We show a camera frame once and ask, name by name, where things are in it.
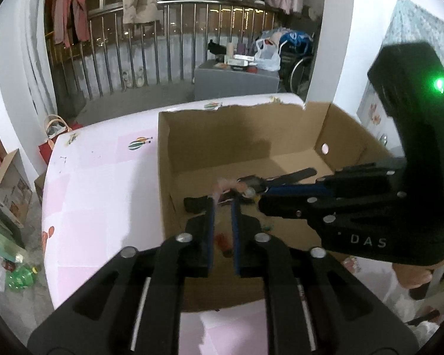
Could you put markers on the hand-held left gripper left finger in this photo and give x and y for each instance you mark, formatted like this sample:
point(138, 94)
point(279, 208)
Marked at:
point(210, 236)

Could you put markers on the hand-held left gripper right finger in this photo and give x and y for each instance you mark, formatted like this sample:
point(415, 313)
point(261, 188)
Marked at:
point(236, 236)

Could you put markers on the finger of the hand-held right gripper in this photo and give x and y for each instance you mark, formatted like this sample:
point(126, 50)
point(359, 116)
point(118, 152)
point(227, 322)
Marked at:
point(318, 207)
point(355, 183)

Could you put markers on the person's right hand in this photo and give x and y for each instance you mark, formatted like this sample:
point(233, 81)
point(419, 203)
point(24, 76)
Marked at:
point(410, 275)

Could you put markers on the teal patterned cloth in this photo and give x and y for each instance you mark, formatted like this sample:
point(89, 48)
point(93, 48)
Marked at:
point(410, 22)

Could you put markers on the wheelchair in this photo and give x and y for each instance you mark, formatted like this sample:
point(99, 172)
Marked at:
point(299, 74)

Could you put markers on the grey cabinet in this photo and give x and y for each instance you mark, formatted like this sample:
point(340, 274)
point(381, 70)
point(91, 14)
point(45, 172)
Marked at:
point(229, 83)

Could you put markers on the white plastic bag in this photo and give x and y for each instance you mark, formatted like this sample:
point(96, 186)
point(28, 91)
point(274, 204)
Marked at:
point(266, 59)

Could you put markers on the blue bag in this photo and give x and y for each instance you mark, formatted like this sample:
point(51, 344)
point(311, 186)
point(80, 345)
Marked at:
point(296, 40)

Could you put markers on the flat white box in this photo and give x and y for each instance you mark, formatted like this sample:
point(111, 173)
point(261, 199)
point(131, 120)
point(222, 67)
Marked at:
point(240, 59)

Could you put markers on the white shoe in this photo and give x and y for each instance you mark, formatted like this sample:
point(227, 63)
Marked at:
point(140, 77)
point(127, 79)

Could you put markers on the purple box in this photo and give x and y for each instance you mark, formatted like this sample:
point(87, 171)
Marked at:
point(241, 48)

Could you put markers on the small brown cardboard box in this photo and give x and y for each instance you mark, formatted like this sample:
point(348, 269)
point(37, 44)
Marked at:
point(40, 190)

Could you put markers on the beige cup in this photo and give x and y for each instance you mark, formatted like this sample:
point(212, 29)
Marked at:
point(230, 50)

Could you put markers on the red paper bag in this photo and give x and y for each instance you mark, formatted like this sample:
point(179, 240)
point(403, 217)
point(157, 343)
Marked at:
point(45, 152)

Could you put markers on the black object on cabinet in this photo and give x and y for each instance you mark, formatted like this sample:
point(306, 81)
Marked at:
point(215, 48)

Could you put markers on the woven basket bag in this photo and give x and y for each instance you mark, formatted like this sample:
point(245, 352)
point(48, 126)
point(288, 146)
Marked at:
point(55, 129)

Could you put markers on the green plastic bottle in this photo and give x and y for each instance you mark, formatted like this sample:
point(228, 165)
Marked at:
point(20, 277)

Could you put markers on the printed open cardboard box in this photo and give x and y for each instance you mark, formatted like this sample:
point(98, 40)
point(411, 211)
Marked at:
point(16, 192)

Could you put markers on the green paper bag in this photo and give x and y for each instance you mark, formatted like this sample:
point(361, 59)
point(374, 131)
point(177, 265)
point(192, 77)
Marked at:
point(3, 246)

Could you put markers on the metal balcony railing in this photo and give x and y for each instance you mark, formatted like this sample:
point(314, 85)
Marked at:
point(207, 2)

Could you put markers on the white curtain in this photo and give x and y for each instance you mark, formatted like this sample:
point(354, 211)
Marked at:
point(37, 63)

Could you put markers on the hanging pink coat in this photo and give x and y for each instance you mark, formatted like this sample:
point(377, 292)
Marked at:
point(77, 7)

